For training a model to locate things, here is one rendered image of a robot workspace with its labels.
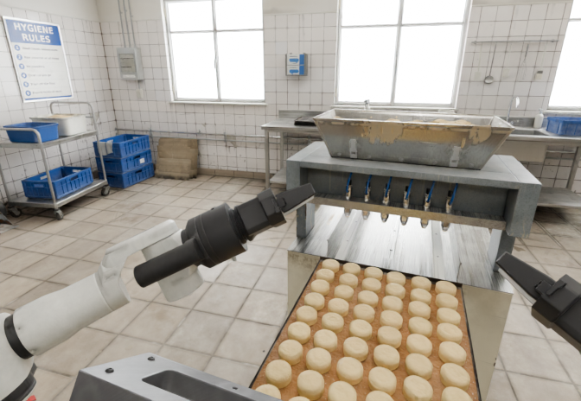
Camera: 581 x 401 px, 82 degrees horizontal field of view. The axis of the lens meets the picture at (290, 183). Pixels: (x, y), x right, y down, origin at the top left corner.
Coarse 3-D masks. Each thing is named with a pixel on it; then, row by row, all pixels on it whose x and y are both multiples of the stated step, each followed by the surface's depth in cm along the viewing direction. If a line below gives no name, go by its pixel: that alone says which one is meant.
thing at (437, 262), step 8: (432, 224) 129; (432, 232) 122; (432, 240) 116; (440, 240) 116; (432, 248) 111; (440, 248) 111; (432, 256) 107; (440, 256) 106; (432, 264) 103; (440, 264) 102; (432, 272) 101; (440, 272) 98
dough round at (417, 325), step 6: (414, 318) 76; (420, 318) 76; (408, 324) 76; (414, 324) 75; (420, 324) 75; (426, 324) 75; (414, 330) 73; (420, 330) 73; (426, 330) 73; (426, 336) 73
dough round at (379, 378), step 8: (376, 368) 64; (384, 368) 64; (368, 376) 62; (376, 376) 62; (384, 376) 62; (392, 376) 62; (368, 384) 62; (376, 384) 60; (384, 384) 60; (392, 384) 60; (392, 392) 60
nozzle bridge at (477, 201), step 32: (288, 160) 111; (320, 160) 110; (352, 160) 110; (512, 160) 110; (320, 192) 120; (352, 192) 115; (416, 192) 108; (448, 192) 104; (480, 192) 101; (512, 192) 95; (480, 224) 99; (512, 224) 92
